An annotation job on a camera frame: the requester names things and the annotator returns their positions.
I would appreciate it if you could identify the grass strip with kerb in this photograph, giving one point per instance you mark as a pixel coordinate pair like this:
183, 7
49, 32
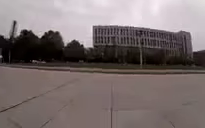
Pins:
123, 67

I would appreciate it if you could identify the grey concrete paved square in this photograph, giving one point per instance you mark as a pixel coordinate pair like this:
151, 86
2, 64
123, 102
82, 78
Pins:
123, 96

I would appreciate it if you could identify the grey building with window grid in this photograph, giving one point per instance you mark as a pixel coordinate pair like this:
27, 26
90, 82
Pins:
136, 38

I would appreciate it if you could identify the vehicle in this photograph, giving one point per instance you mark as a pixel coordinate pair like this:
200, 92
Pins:
38, 61

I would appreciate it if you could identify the row of dark trees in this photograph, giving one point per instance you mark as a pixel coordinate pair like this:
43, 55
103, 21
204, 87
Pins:
40, 46

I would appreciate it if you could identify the tall slim tower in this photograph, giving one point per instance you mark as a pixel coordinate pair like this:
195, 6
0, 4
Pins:
12, 31

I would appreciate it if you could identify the pole with sign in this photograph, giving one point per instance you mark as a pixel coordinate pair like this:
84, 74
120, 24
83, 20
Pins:
0, 55

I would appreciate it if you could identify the grey lamp post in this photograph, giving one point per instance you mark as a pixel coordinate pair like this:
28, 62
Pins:
140, 55

